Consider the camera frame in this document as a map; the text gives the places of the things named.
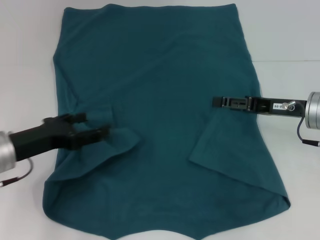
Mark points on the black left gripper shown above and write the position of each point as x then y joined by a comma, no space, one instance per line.
45,137

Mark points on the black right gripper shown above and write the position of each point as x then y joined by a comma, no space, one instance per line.
265,106

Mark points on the teal blue shirt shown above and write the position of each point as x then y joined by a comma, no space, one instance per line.
160,62

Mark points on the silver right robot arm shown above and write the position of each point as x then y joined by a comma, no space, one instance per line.
313,110

